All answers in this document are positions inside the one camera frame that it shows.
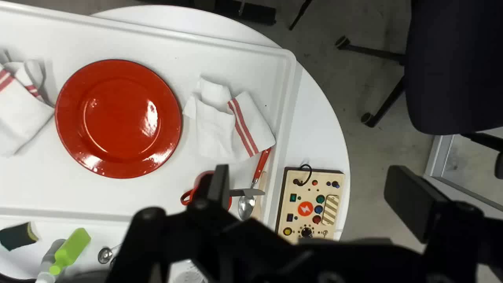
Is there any wooden toy button board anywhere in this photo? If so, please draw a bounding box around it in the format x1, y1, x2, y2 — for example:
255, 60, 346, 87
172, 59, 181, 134
276, 163, 349, 246

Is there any white plastic tray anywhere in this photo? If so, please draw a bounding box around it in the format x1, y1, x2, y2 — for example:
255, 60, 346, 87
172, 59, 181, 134
0, 0, 304, 233

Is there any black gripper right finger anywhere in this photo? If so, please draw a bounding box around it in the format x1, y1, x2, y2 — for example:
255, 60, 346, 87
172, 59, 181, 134
384, 166, 503, 283

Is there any dark green yellow sponge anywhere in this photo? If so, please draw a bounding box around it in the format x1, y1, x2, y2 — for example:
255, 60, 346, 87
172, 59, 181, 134
0, 221, 40, 252

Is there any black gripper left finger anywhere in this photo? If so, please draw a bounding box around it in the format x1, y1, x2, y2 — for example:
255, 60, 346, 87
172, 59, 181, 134
112, 164, 249, 283

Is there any red handled table knife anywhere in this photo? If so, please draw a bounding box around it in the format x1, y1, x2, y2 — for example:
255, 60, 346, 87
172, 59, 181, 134
228, 188, 268, 200

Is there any red round plate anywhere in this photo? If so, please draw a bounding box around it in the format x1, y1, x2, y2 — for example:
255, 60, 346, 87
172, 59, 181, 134
54, 59, 186, 181

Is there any white towel with red stripes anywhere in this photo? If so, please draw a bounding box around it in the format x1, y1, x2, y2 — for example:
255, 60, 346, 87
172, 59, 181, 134
0, 49, 57, 158
181, 78, 279, 166

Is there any black office chair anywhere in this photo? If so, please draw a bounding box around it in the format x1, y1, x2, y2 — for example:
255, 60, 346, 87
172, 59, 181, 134
335, 0, 503, 180

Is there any metal measuring spoon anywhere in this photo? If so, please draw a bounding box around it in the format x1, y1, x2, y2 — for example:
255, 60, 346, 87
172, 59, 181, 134
96, 244, 121, 266

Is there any red enamel cup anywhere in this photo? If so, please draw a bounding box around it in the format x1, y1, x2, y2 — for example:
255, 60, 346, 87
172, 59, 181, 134
180, 170, 235, 211

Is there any bottle with green cap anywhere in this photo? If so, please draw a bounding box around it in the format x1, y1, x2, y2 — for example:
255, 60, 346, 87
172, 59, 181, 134
35, 227, 93, 283

